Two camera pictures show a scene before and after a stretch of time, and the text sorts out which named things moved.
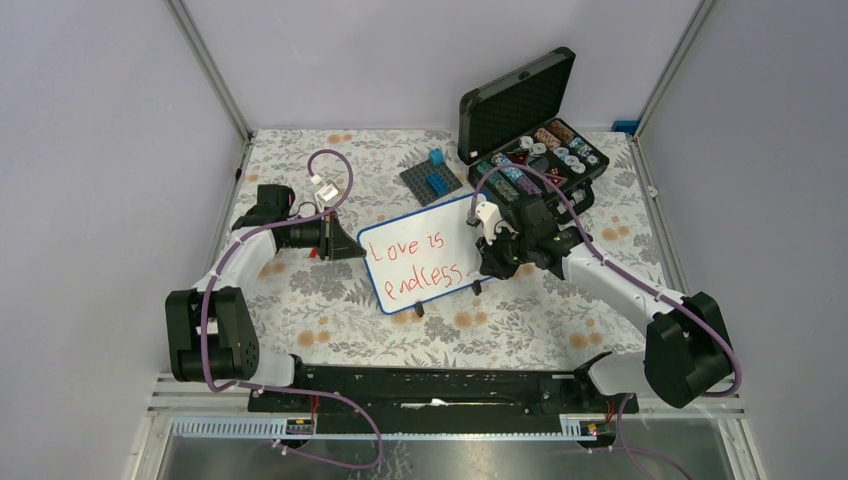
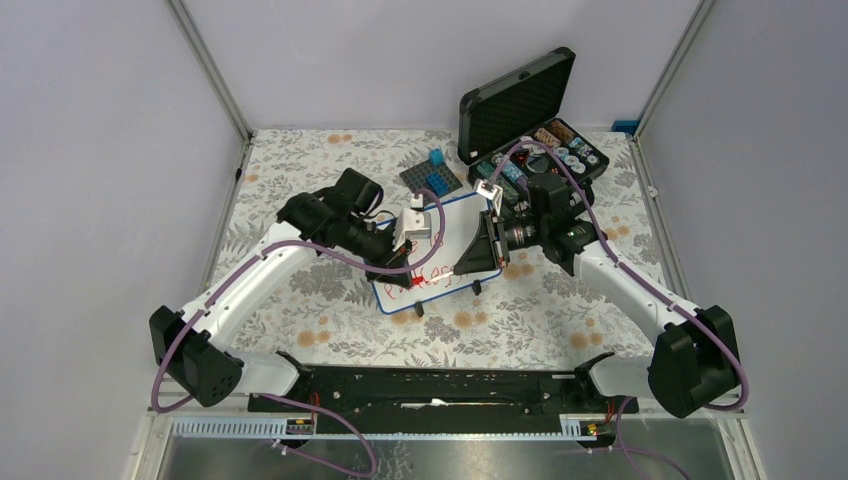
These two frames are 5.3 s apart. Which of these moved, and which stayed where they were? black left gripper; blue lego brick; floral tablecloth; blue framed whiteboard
Moved: black left gripper
Stayed: blue framed whiteboard; floral tablecloth; blue lego brick
